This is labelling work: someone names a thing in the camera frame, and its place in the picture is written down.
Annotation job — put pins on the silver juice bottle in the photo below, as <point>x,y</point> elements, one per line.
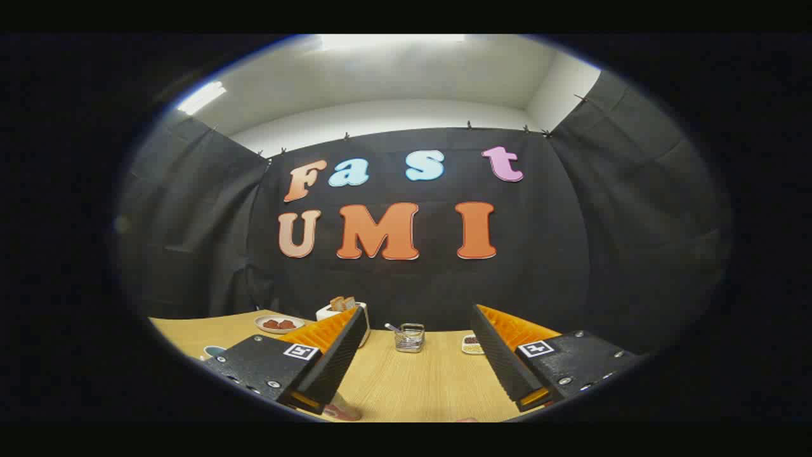
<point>346,412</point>

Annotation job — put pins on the wooden table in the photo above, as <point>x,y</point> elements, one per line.
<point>412,387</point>

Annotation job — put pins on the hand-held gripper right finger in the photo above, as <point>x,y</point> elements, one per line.
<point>501,362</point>

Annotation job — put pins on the white cup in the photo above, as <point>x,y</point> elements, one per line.
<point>214,351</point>

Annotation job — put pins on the metal spoon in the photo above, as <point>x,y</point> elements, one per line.
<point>391,327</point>

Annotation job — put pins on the white toaster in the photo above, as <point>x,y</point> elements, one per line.
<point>325,313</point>

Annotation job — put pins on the white plate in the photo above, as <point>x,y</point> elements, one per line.
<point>278,331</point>

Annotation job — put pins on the small patterned dish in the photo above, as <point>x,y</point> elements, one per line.
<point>471,344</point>

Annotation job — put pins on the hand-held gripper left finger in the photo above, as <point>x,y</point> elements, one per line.
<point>336,368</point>

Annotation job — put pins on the toast slice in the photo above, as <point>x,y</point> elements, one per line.
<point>336,303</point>
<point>349,302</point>

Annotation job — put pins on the red food pieces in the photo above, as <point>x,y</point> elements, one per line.
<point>271,324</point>

